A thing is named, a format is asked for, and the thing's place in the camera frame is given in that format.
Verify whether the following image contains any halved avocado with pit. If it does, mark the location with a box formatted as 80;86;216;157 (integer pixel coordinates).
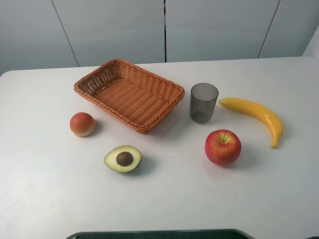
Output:
104;145;142;173

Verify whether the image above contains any red-orange peach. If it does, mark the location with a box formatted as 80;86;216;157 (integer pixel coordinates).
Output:
69;112;96;137

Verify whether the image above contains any orange wicker basket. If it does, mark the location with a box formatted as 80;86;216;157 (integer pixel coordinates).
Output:
74;59;185;134

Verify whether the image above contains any grey translucent plastic cup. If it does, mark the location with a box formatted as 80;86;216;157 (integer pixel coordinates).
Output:
189;83;219;124

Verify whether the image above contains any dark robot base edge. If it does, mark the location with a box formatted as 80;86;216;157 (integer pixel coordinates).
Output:
68;230;251;239

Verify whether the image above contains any red apple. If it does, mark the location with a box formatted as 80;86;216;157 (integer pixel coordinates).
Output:
204;129;242;167

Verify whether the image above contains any yellow banana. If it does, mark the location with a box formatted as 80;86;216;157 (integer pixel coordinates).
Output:
219;98;284;148

